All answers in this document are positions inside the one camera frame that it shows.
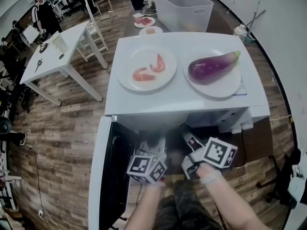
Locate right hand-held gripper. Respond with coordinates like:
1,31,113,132
180,130,238,180

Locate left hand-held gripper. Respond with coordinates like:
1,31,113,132
126,138,168,185

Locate white microwave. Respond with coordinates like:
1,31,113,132
88,32,271,230

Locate person's left forearm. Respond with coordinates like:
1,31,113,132
124,180,169,230

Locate person's right forearm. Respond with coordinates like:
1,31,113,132
196,163,273,230

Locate person's dark patterned trousers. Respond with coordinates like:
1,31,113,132
153,180,223,230

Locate white plate with eggplant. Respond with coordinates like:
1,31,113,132
183,56,242,99

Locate black tripod stand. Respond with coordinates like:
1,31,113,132
256,147,307,209

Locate white plate with shrimps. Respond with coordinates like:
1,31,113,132
117,47,178,92

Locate purple eggplant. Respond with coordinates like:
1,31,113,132
188,50,241,86

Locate flat red shrimp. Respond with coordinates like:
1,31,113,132
132,67,157,82

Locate curved red shrimp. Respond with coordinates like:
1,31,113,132
149,54,166,73

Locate white table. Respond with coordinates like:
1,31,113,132
19,20,109,106

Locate small plate with peach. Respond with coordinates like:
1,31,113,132
139,26,164,36

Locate white plate with meat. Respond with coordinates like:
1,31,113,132
133,16,156,28

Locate small knife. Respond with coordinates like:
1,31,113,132
34,58,44,73

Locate white plastic basket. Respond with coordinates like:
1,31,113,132
152,0,214,33

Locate white wooden chair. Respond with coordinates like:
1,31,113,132
84,0,109,53

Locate white pitcher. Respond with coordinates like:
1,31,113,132
50,31,69,53

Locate gold stand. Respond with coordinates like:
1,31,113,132
37,41,49,54

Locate white beaded bracelet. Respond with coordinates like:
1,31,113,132
200,170,223,185

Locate black power cable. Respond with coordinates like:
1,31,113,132
236,127,248,168

